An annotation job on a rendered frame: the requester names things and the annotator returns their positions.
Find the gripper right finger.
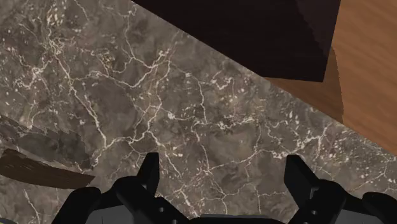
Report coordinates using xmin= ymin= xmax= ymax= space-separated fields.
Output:
xmin=283 ymin=154 xmax=397 ymax=224

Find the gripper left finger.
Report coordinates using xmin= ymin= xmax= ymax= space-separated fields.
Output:
xmin=51 ymin=151 xmax=191 ymax=224

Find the dark brown wooden object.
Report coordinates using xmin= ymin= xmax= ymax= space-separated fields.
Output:
xmin=0 ymin=148 xmax=96 ymax=190

